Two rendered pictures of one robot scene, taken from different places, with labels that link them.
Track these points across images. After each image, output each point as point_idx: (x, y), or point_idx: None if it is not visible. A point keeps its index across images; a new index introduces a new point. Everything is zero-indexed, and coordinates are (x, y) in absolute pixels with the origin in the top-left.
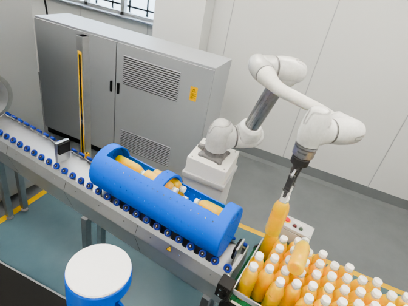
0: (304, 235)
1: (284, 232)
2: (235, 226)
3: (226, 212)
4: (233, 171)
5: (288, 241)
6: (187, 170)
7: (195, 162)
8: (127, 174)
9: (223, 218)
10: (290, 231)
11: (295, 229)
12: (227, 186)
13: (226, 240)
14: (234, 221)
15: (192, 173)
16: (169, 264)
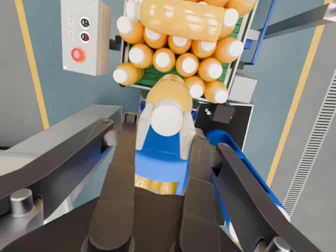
0: (98, 12)
1: (102, 53)
2: (147, 135)
3: (170, 176)
4: (8, 157)
5: (109, 41)
6: (63, 209)
7: (50, 218)
8: None
9: (181, 173)
10: (99, 43)
11: (93, 33)
12: (35, 145)
13: (173, 137)
14: (161, 149)
15: (63, 202)
16: None
